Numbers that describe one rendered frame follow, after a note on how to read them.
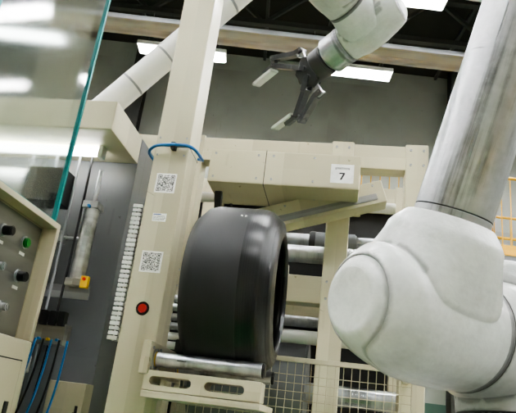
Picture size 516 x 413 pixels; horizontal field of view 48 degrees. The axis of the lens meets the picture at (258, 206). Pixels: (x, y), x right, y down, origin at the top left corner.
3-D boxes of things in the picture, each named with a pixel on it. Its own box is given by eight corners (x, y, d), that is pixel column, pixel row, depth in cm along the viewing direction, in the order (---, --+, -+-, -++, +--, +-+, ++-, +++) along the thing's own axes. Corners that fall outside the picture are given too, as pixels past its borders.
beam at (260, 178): (205, 180, 234) (210, 147, 240) (217, 203, 258) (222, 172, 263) (359, 189, 225) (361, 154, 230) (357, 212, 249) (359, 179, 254)
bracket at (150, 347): (137, 372, 174) (143, 339, 177) (172, 383, 210) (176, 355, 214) (147, 374, 173) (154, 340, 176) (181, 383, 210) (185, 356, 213)
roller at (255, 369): (150, 365, 177) (152, 350, 179) (154, 366, 182) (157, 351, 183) (263, 378, 172) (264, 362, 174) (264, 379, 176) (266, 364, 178)
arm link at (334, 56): (348, 33, 143) (329, 47, 146) (329, 23, 136) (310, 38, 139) (363, 63, 140) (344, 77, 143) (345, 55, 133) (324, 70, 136)
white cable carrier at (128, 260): (106, 338, 191) (133, 203, 207) (111, 341, 196) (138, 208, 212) (119, 340, 190) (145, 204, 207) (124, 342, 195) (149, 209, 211)
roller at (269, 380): (174, 374, 203) (176, 360, 205) (177, 374, 208) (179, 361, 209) (273, 384, 198) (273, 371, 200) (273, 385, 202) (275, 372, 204)
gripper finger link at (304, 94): (312, 75, 146) (317, 77, 145) (298, 119, 148) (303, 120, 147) (304, 73, 143) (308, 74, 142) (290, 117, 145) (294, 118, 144)
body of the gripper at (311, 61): (342, 75, 143) (314, 97, 148) (329, 47, 145) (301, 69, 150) (327, 69, 137) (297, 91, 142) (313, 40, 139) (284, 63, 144)
